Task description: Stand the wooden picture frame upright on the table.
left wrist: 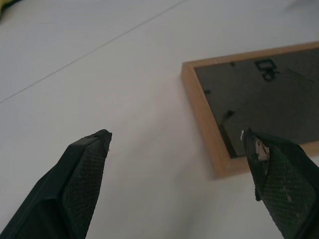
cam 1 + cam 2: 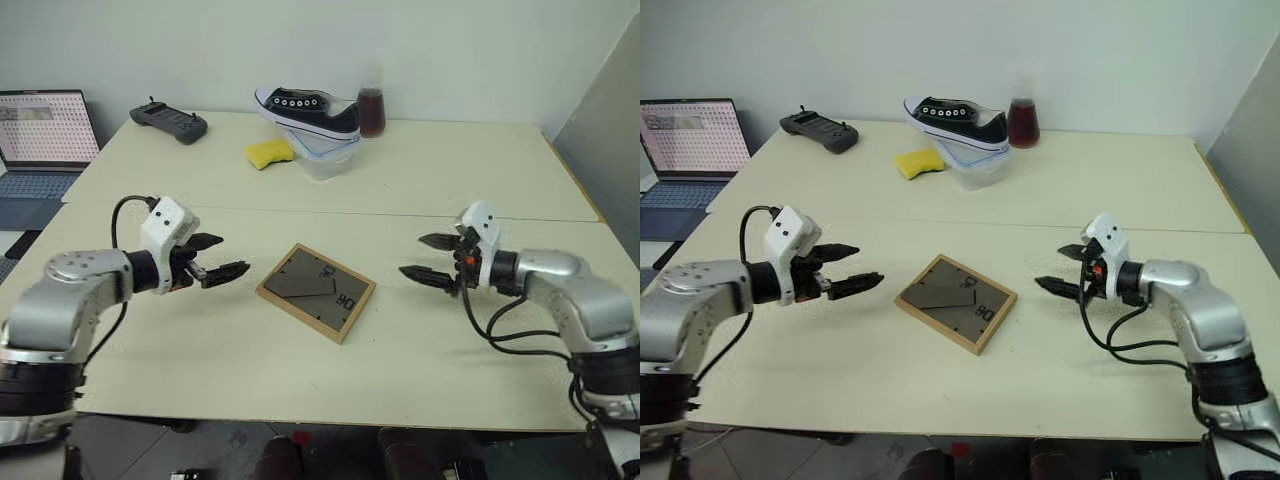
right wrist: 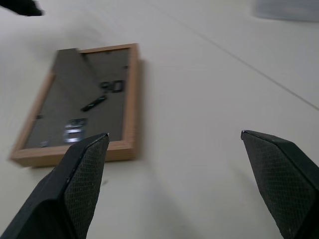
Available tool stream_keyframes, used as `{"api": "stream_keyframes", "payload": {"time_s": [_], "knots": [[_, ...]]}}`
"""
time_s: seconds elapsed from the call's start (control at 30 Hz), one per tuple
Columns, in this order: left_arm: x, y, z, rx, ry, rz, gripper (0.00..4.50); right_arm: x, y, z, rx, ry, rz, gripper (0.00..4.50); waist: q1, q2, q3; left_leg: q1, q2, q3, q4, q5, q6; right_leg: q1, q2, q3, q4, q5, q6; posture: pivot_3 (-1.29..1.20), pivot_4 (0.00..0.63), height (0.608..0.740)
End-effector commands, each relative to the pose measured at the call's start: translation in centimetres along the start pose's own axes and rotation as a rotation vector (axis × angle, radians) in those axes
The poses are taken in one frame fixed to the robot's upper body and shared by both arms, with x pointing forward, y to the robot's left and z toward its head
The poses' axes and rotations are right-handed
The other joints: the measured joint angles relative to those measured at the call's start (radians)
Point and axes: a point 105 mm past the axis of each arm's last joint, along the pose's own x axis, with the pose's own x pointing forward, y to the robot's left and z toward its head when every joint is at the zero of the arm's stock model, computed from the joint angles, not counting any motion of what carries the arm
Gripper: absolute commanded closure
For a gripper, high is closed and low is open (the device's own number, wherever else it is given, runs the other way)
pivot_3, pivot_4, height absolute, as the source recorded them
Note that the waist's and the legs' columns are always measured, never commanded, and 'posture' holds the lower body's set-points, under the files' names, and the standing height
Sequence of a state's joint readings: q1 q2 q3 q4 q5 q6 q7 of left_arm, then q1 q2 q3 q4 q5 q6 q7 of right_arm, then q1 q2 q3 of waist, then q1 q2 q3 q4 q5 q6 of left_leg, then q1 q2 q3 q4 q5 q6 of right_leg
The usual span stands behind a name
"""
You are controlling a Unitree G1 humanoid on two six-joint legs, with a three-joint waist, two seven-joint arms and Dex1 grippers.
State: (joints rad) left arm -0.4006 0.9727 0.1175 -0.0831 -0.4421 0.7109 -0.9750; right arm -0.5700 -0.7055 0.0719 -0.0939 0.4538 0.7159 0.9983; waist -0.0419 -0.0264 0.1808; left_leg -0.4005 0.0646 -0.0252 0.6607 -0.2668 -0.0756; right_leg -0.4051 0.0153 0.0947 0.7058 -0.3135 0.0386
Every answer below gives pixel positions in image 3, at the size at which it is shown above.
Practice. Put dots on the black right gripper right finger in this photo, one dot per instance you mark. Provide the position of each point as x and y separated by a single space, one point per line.
281 179

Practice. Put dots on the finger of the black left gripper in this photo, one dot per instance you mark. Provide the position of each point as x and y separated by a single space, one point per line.
23 7

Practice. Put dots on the translucent plastic container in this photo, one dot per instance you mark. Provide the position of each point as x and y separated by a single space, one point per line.
286 8

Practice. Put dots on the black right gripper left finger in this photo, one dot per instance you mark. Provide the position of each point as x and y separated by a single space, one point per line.
74 189

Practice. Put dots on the wooden picture frame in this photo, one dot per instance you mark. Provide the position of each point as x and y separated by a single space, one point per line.
82 104

